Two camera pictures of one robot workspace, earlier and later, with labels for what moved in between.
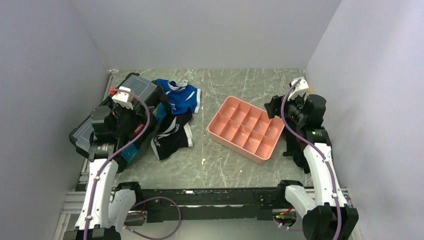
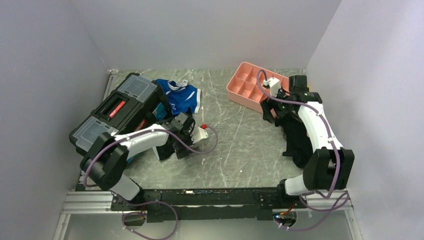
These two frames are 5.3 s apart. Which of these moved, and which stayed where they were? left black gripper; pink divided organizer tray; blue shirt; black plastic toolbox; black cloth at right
Moved: pink divided organizer tray; left black gripper
Stayed: black cloth at right; black plastic toolbox; blue shirt
